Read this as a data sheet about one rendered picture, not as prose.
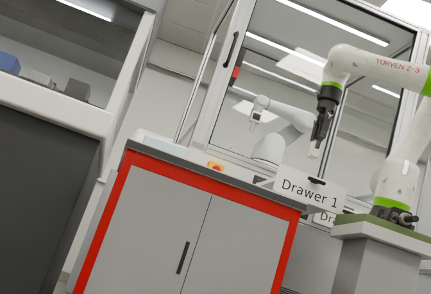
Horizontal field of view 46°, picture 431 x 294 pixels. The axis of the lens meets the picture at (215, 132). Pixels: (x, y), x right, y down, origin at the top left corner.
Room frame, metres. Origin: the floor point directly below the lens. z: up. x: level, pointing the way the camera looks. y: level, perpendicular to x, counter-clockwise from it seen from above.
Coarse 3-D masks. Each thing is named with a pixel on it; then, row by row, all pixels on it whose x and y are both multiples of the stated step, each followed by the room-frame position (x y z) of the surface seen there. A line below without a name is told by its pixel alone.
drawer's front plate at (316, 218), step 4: (344, 208) 2.27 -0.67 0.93; (320, 212) 2.25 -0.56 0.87; (328, 212) 2.26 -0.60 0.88; (356, 212) 2.28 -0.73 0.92; (316, 216) 2.25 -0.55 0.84; (320, 216) 2.25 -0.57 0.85; (324, 216) 2.26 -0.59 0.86; (328, 216) 2.26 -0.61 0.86; (332, 216) 2.26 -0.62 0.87; (312, 220) 2.26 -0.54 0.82; (316, 220) 2.25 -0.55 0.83; (320, 220) 2.25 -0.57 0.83; (324, 220) 2.26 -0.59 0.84; (332, 220) 2.26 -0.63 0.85; (320, 224) 2.26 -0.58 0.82; (324, 224) 2.26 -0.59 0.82; (328, 224) 2.26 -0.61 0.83; (332, 224) 2.26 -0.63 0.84
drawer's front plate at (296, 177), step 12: (288, 168) 1.89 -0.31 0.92; (276, 180) 1.89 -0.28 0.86; (300, 180) 1.90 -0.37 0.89; (324, 180) 1.91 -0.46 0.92; (288, 192) 1.90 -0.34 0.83; (300, 192) 1.90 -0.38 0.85; (312, 192) 1.91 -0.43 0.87; (324, 192) 1.92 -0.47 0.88; (336, 192) 1.92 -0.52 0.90; (312, 204) 1.91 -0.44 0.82; (324, 204) 1.92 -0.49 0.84; (336, 204) 1.93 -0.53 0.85
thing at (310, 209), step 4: (268, 180) 2.06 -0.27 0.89; (272, 180) 2.00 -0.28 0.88; (256, 184) 2.22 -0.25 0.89; (260, 184) 2.15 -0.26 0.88; (264, 184) 2.09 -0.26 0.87; (268, 184) 2.03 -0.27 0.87; (272, 184) 1.98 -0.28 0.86; (268, 188) 2.02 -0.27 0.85; (272, 188) 1.96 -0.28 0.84; (308, 208) 2.07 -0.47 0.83; (312, 208) 2.05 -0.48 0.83; (316, 208) 2.02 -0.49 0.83; (304, 212) 2.20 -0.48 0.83; (308, 212) 2.16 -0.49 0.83; (312, 212) 2.14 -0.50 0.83; (316, 212) 2.11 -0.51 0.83
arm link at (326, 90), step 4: (320, 88) 1.88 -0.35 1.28; (324, 88) 1.86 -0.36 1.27; (328, 88) 1.85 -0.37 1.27; (332, 88) 1.85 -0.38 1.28; (336, 88) 1.85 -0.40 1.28; (316, 92) 1.88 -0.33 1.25; (320, 92) 1.87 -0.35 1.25; (324, 92) 1.86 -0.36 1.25; (328, 92) 1.85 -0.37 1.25; (332, 92) 1.85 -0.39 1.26; (336, 92) 1.85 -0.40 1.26; (340, 92) 1.86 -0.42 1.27; (320, 96) 1.87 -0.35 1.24; (324, 96) 1.86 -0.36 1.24; (328, 96) 1.85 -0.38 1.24; (332, 96) 1.85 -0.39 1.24; (336, 96) 1.85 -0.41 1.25; (340, 96) 1.86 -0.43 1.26; (332, 100) 1.86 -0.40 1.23; (336, 100) 1.85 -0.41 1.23; (340, 100) 1.87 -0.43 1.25; (336, 104) 1.89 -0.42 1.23
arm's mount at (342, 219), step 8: (336, 216) 1.87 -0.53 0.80; (344, 216) 1.79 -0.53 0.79; (352, 216) 1.72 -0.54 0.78; (360, 216) 1.65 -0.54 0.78; (368, 216) 1.61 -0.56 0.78; (336, 224) 1.85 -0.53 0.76; (376, 224) 1.62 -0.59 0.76; (384, 224) 1.62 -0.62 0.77; (392, 224) 1.62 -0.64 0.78; (400, 232) 1.62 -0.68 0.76; (408, 232) 1.63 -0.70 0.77; (416, 232) 1.63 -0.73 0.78; (424, 240) 1.63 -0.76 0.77
